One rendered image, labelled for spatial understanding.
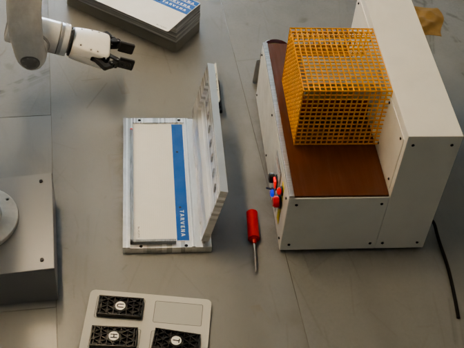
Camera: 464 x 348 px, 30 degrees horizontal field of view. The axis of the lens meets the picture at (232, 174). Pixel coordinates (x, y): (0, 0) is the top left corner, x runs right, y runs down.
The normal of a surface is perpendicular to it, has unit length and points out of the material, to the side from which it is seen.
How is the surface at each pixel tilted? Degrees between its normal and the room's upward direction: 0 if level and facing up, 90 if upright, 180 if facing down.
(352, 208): 90
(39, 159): 0
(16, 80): 0
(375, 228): 90
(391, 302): 0
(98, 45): 21
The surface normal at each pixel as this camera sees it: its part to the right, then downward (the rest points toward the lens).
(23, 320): 0.07, -0.69
